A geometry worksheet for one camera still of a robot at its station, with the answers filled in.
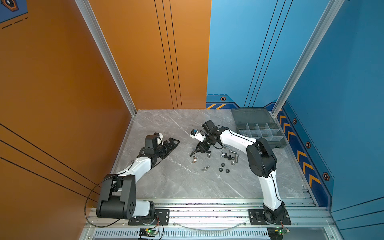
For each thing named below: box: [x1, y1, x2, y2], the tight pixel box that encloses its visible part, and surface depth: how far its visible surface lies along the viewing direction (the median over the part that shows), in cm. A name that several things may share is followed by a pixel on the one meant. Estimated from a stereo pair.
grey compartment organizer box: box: [231, 108, 288, 149], surface depth 111 cm
